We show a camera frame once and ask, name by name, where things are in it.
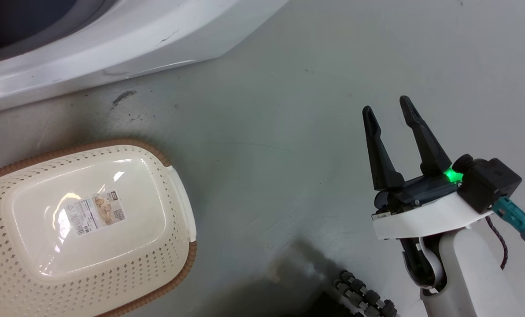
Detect right gripper white flange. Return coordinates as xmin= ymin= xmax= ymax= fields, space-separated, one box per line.
xmin=362 ymin=95 xmax=494 ymax=241

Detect white washing machine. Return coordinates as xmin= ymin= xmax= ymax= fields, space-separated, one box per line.
xmin=0 ymin=0 xmax=289 ymax=114

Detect printed paper basket label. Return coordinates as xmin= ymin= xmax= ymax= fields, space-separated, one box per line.
xmin=64 ymin=190 xmax=127 ymax=236

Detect cream perforated laundry basket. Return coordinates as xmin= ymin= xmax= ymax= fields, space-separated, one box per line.
xmin=0 ymin=139 xmax=198 ymax=317

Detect teal cable connector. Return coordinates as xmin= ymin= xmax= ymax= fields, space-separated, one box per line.
xmin=492 ymin=196 xmax=525 ymax=244

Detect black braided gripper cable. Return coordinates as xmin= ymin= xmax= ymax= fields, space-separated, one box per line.
xmin=485 ymin=216 xmax=525 ymax=270

